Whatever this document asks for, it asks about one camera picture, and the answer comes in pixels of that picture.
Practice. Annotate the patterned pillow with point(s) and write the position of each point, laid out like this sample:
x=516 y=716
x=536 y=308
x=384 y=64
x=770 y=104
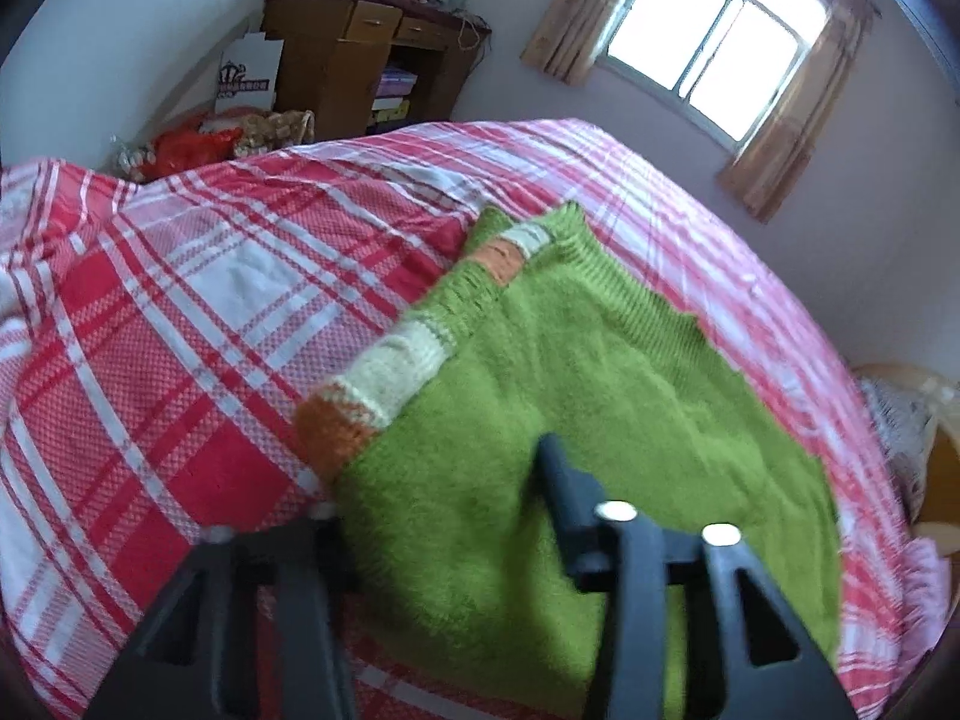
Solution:
x=900 y=435

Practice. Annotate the sliding glass window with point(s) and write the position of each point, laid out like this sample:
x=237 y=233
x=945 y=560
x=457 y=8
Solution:
x=712 y=37

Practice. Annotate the red plaid bed sheet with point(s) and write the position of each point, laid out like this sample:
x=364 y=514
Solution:
x=187 y=277

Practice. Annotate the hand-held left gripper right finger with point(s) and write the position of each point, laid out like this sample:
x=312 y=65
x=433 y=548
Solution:
x=574 y=499

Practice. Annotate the brown wooden desk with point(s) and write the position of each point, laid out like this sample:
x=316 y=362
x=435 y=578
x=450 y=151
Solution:
x=330 y=67

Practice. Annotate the stack of boxes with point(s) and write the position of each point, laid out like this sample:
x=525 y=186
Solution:
x=394 y=97

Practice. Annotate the beige patterned curtain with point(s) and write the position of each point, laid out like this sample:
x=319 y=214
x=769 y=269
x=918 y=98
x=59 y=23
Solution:
x=577 y=22
x=802 y=127

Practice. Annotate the red plastic bag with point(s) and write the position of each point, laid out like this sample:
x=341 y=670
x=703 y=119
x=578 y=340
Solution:
x=191 y=150

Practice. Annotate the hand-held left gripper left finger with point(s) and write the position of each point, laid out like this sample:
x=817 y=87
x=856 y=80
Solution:
x=300 y=585

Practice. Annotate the white paper bag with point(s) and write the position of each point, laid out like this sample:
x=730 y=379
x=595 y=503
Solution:
x=247 y=75

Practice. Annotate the green orange striped knit sweater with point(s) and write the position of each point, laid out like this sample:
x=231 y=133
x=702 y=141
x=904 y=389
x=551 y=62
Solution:
x=585 y=360

